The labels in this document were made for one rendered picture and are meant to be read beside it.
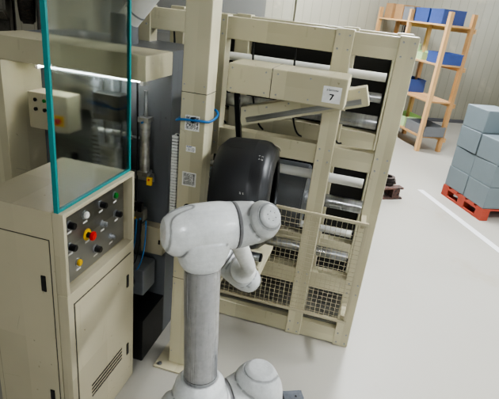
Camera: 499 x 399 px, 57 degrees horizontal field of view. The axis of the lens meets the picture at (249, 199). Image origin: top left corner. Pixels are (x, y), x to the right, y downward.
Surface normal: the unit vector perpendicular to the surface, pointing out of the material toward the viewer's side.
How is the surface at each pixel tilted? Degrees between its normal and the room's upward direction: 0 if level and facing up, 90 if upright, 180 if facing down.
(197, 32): 90
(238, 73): 90
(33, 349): 90
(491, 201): 90
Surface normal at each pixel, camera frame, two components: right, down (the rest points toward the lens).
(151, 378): 0.11, -0.91
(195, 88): -0.26, 0.36
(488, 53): 0.17, 0.40
